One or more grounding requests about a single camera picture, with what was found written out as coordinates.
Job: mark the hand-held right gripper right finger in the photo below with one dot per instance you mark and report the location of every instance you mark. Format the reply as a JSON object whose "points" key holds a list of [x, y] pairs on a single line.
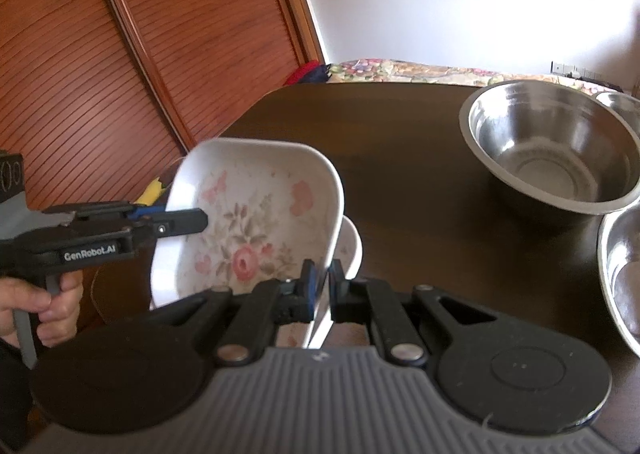
{"points": [[336, 291]]}

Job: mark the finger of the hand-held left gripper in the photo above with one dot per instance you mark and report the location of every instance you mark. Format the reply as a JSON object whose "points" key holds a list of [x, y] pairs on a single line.
{"points": [[100, 210], [180, 223]]}

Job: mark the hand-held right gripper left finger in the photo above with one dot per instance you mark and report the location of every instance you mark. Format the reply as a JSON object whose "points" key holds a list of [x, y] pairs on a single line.
{"points": [[309, 289]]}

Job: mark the white floral square plate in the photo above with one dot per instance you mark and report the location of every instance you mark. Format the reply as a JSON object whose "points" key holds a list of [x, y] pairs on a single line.
{"points": [[350, 249], [250, 194]]}

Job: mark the large steel bowl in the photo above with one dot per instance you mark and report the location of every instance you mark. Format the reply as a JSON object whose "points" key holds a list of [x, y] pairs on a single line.
{"points": [[545, 154]]}

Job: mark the medium steel bowl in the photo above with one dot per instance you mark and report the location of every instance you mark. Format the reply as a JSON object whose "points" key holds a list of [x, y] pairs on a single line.
{"points": [[622, 284]]}

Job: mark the small steel bowl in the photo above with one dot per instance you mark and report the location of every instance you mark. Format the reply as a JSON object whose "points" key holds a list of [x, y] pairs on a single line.
{"points": [[622, 106]]}

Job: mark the person's left hand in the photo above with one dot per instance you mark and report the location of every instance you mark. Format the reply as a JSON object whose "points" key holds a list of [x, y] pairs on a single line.
{"points": [[65, 314]]}

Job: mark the wooden louvered wardrobe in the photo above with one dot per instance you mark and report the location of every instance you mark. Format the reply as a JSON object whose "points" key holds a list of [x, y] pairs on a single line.
{"points": [[125, 34]]}

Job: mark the red cloth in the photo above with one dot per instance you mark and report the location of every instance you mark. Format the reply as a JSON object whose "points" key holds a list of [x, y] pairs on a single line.
{"points": [[301, 74]]}

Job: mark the dark blue cloth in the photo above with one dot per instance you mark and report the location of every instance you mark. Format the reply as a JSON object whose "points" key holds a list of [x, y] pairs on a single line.
{"points": [[320, 75]]}

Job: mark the floral bed sheet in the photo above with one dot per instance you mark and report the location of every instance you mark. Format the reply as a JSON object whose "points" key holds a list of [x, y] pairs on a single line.
{"points": [[425, 71]]}

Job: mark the wall socket strip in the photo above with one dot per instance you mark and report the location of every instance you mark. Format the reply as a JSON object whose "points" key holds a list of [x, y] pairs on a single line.
{"points": [[575, 69]]}

